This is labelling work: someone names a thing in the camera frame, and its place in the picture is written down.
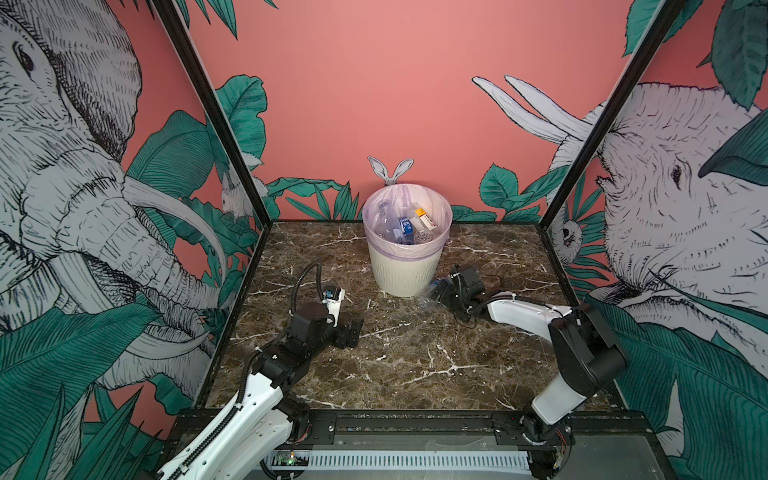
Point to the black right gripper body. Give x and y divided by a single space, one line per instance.
453 300

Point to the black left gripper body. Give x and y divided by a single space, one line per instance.
327 340

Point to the blue label bottle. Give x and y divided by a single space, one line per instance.
427 298
407 230

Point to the beige label pill bottle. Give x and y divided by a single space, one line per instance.
425 230

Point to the clear crushed bottle blue cap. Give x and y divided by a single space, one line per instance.
388 225

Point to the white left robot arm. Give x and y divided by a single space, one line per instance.
262 415

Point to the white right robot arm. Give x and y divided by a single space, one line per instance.
587 351

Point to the white ribbed trash bin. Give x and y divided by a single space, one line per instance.
403 278

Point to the purple plastic bin liner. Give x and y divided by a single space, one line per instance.
404 198

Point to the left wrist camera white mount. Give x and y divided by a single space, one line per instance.
333 298

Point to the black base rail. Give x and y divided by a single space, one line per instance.
593 445

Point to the black frame post right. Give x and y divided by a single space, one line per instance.
652 38

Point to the black frame post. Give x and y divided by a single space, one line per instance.
652 38
172 21

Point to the black frame post left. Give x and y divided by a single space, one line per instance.
172 21

